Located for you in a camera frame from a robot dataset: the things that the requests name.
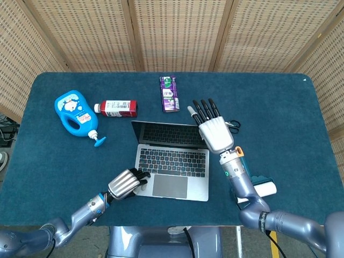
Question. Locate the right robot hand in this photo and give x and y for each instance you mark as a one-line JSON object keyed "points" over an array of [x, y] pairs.
{"points": [[216, 131]]}

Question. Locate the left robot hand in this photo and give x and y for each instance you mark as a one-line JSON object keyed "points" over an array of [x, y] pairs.
{"points": [[123, 185]]}

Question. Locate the silver laptop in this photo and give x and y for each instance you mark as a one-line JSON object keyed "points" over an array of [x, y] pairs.
{"points": [[172, 161]]}

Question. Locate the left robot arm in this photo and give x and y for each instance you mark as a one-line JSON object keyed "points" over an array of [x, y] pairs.
{"points": [[80, 215]]}

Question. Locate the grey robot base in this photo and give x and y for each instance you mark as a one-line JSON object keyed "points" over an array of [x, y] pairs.
{"points": [[161, 244]]}

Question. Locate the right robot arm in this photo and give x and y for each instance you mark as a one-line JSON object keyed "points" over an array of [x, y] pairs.
{"points": [[242, 182]]}

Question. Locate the purple drink carton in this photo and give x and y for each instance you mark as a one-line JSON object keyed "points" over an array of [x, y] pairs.
{"points": [[170, 94]]}

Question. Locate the blue felt table cover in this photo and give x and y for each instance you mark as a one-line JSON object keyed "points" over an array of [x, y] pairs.
{"points": [[282, 107]]}

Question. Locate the teal lint roller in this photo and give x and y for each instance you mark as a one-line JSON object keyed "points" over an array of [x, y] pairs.
{"points": [[264, 186]]}

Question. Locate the red juice bottle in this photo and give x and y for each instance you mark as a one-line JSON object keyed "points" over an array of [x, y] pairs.
{"points": [[118, 108]]}

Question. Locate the blue pump detergent bottle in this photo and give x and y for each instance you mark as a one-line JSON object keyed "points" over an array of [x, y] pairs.
{"points": [[72, 113]]}

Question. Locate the bamboo folding screen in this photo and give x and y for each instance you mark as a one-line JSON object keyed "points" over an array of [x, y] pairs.
{"points": [[177, 35]]}

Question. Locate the white table leg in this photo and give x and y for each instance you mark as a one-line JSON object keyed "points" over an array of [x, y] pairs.
{"points": [[239, 242]]}

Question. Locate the white sneaker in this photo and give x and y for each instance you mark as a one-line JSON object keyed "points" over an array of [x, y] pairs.
{"points": [[3, 160]]}

